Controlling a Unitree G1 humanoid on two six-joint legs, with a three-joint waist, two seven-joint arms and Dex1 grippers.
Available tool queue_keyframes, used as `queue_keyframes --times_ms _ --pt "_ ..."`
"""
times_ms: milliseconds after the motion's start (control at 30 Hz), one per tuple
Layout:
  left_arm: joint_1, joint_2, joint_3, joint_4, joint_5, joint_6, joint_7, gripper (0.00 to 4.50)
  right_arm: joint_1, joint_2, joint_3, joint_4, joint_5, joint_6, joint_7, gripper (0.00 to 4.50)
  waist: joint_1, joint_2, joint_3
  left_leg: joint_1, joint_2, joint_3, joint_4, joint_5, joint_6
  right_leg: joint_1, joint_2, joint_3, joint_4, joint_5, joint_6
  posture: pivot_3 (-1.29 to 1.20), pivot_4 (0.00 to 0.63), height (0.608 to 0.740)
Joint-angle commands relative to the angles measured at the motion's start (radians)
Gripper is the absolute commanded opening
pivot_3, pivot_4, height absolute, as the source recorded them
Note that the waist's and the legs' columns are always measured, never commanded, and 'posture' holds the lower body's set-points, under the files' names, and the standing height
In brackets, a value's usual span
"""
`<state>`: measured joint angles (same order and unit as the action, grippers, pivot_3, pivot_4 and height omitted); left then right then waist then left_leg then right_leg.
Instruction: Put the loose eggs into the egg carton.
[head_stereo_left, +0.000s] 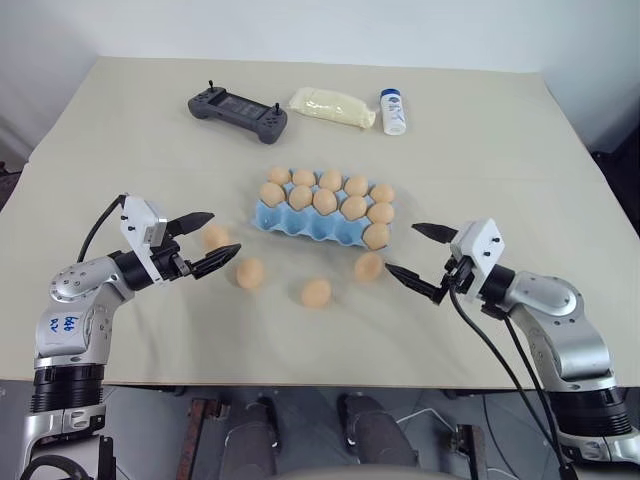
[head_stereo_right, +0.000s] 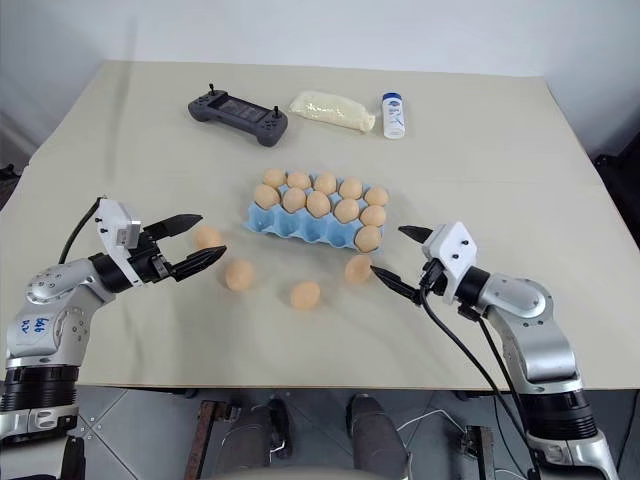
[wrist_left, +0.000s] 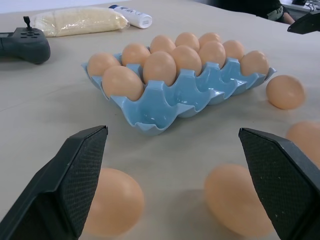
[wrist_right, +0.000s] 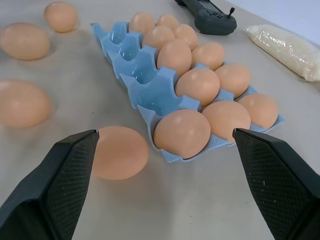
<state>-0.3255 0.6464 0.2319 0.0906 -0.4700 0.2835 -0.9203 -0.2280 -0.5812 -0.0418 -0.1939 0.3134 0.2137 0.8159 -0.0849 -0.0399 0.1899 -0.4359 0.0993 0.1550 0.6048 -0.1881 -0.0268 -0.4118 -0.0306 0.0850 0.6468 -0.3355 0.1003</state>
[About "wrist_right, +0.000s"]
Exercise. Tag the clear bag of white rice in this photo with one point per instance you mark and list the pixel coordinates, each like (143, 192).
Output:
(285, 51)

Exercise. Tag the blue plastic egg tray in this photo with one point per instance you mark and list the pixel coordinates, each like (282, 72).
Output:
(147, 82)

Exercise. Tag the black remote controller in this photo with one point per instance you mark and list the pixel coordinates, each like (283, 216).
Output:
(212, 18)

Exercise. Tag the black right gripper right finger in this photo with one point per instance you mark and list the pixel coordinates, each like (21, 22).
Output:
(282, 185)

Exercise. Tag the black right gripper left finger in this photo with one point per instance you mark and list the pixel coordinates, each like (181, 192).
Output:
(42, 190)

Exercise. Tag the tan egg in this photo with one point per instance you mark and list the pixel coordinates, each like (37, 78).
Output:
(233, 78)
(25, 41)
(118, 153)
(60, 16)
(260, 108)
(198, 86)
(187, 35)
(21, 103)
(141, 23)
(182, 133)
(208, 55)
(226, 120)
(168, 21)
(158, 35)
(174, 57)

